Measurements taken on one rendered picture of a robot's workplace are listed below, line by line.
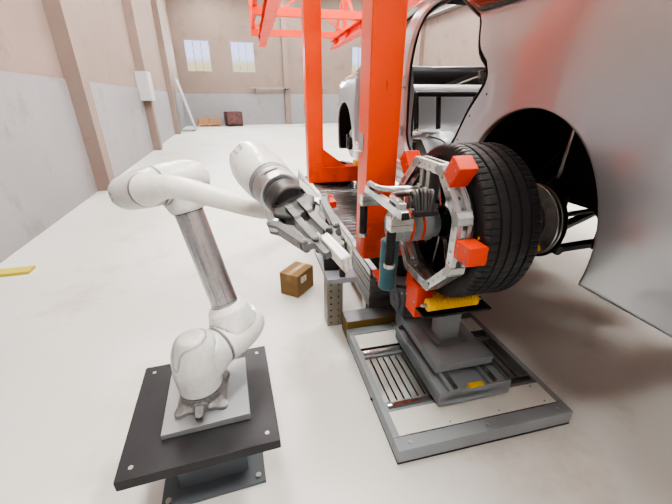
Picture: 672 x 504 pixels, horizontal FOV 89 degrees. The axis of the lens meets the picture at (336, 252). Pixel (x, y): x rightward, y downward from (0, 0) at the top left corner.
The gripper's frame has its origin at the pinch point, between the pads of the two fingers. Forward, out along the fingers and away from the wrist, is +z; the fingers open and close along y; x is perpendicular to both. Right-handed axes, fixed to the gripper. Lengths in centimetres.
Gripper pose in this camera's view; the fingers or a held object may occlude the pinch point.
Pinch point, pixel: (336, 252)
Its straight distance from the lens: 53.9
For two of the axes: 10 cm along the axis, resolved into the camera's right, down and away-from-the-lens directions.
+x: 1.5, 6.9, 7.1
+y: 8.4, -4.7, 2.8
